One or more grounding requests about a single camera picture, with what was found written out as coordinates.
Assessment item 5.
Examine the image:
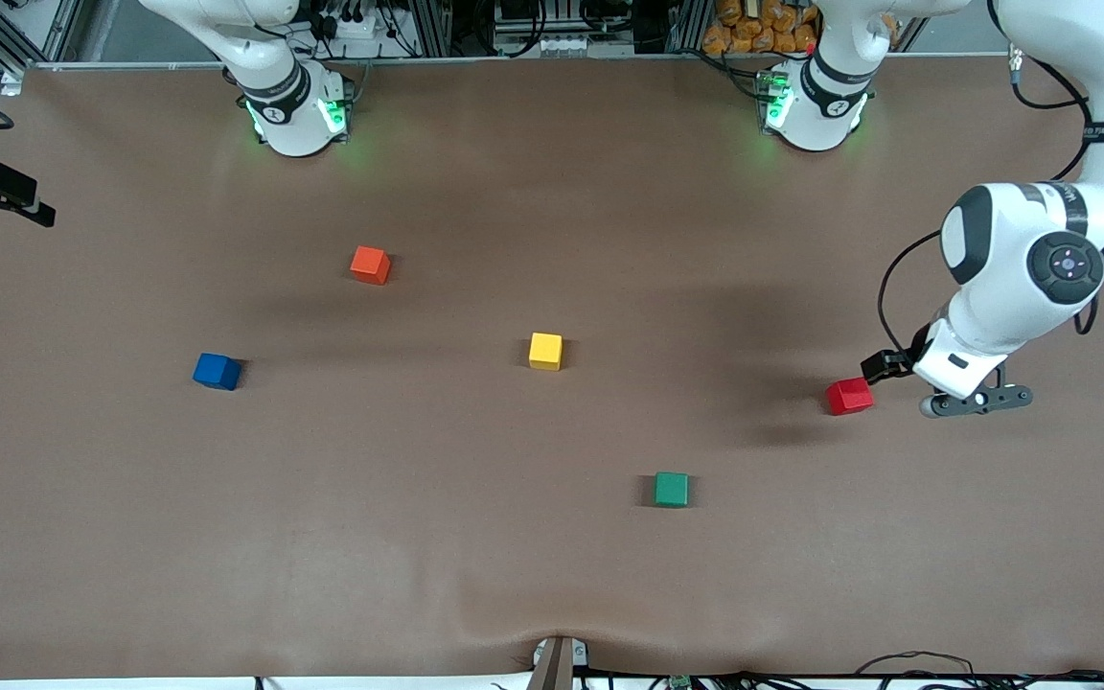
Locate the white power strip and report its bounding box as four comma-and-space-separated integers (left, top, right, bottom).
315, 0, 390, 41

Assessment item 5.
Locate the red cube block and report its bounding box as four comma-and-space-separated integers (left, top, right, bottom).
825, 377, 875, 417

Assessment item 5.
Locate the blue cube block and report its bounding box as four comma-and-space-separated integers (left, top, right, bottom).
193, 353, 242, 392

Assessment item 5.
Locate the orange snack bag pile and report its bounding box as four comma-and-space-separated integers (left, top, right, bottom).
702, 0, 821, 56

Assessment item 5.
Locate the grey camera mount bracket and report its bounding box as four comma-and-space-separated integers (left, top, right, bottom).
528, 635, 589, 690

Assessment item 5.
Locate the black cable bundle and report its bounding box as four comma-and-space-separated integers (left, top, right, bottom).
854, 652, 1104, 690

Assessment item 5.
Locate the white terminal connector block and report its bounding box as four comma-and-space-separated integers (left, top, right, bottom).
533, 34, 637, 57

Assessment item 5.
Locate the orange cube block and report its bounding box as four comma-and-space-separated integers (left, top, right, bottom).
350, 245, 392, 287

